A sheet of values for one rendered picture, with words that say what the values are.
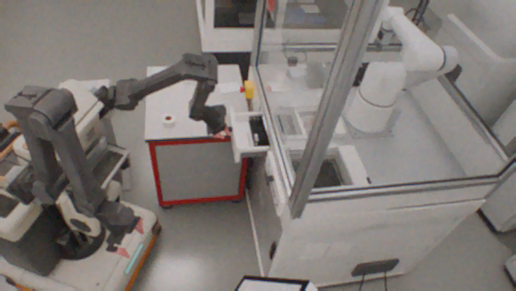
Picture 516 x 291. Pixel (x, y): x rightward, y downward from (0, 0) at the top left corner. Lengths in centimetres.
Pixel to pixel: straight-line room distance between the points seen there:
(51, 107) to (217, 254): 172
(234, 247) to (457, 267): 152
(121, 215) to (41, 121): 41
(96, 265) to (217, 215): 85
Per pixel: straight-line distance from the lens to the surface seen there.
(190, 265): 239
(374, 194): 150
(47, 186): 120
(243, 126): 192
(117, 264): 214
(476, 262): 301
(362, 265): 218
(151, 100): 218
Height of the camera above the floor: 220
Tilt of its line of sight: 48 degrees down
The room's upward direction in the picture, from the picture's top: 9 degrees clockwise
